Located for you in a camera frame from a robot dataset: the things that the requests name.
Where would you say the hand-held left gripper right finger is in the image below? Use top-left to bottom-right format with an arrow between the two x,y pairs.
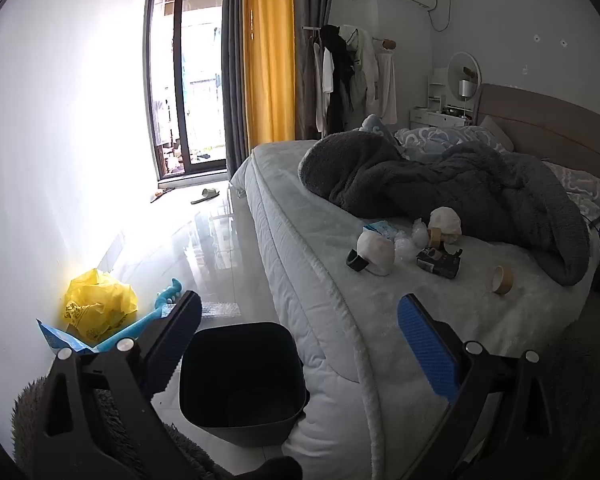
397,293 -> 563,480

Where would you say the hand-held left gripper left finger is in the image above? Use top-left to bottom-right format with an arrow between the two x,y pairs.
30,290 -> 203,480

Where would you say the dark trash bin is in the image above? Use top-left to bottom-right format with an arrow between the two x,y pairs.
179,321 -> 309,448

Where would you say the black printed box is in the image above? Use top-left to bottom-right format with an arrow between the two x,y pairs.
416,246 -> 463,279

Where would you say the clear plastic wrap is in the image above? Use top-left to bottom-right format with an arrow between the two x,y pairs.
411,219 -> 432,249
393,236 -> 417,262

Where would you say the large white paper ball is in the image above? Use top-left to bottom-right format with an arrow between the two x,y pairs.
356,230 -> 397,277

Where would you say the small white paper ball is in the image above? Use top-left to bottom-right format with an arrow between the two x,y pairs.
427,207 -> 462,243

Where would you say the blue tissue packet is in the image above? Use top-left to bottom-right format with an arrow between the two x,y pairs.
362,220 -> 396,238

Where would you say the grey patterned pillow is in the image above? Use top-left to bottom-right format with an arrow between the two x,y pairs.
545,160 -> 600,221

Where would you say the yellow plastic bag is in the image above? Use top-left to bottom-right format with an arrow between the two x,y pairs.
62,268 -> 139,351

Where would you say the beige headboard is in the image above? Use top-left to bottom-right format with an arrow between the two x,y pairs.
472,82 -> 600,211

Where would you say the blue flat packet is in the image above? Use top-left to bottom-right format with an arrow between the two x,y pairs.
36,319 -> 98,353

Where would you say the pale green slipper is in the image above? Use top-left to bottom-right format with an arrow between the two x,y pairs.
190,187 -> 222,205

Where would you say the white quilted bed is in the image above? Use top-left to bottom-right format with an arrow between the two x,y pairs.
229,137 -> 600,480

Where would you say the beige pillow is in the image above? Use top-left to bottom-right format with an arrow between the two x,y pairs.
477,115 -> 516,153

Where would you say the dark grey fleece blanket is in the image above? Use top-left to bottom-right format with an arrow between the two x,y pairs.
298,131 -> 592,287

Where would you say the blue patterned duvet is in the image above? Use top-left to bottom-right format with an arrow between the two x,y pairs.
394,125 -> 511,161

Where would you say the white table lamp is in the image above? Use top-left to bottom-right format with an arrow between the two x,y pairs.
457,79 -> 476,121

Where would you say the white dresser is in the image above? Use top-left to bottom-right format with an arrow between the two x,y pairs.
409,106 -> 476,131

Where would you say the white desktop shelf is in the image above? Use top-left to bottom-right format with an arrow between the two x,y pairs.
426,67 -> 451,111

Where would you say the blue plush pillow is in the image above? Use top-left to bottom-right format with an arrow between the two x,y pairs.
358,114 -> 398,143

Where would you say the round white mirror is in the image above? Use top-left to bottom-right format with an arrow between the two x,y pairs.
447,51 -> 482,101

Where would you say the black-framed glass sliding door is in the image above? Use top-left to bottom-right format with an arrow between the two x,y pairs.
144,0 -> 228,181

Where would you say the pale pink hanging towel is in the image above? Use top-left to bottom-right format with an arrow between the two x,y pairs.
377,50 -> 398,126

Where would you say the beige hanging garment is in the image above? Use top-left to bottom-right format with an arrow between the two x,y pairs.
300,35 -> 326,138

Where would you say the grey curtain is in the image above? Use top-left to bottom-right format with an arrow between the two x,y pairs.
221,0 -> 251,181
292,0 -> 337,141

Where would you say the yellow curtain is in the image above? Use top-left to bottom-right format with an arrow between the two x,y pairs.
242,0 -> 297,146

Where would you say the white hanging jacket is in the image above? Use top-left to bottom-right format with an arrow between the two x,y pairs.
340,25 -> 381,128

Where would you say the white hanging shirt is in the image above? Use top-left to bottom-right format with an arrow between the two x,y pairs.
321,47 -> 336,96

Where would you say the black hanging garment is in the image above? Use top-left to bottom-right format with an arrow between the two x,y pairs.
320,24 -> 356,133

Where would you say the blue long-handled brush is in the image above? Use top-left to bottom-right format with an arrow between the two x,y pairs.
96,278 -> 184,353

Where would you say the black power cable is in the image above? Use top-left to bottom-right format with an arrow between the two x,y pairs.
427,0 -> 456,33

